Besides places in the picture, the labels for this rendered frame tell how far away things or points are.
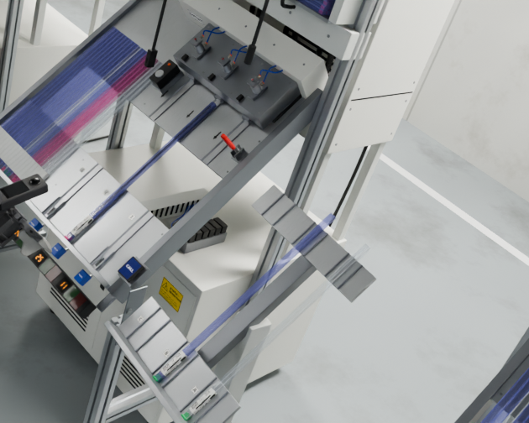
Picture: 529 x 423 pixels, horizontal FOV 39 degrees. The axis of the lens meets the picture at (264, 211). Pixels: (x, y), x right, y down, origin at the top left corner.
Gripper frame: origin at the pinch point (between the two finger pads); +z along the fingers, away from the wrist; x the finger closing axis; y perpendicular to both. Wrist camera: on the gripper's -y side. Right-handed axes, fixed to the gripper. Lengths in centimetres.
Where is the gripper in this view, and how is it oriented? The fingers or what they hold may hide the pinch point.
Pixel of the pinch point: (38, 233)
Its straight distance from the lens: 185.2
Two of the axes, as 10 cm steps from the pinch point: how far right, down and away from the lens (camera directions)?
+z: 2.5, 4.7, 8.5
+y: -7.0, 6.9, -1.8
